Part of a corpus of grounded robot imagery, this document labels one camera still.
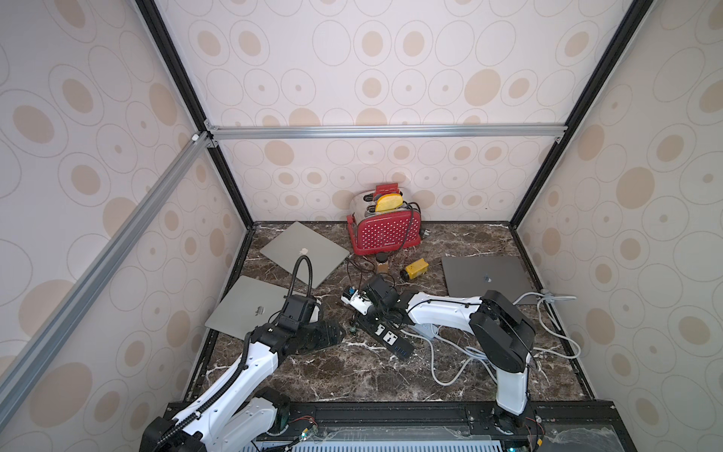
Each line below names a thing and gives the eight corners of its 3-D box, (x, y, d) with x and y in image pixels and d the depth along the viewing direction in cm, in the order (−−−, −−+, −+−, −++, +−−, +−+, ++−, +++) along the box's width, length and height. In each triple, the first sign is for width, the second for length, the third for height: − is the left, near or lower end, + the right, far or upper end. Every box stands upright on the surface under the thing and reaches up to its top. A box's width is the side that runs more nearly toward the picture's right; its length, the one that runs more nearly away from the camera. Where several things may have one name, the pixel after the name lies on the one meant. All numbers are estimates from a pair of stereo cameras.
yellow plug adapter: (410, 281, 104) (411, 275, 101) (403, 272, 106) (404, 266, 104) (428, 271, 107) (430, 265, 104) (421, 263, 109) (422, 257, 106)
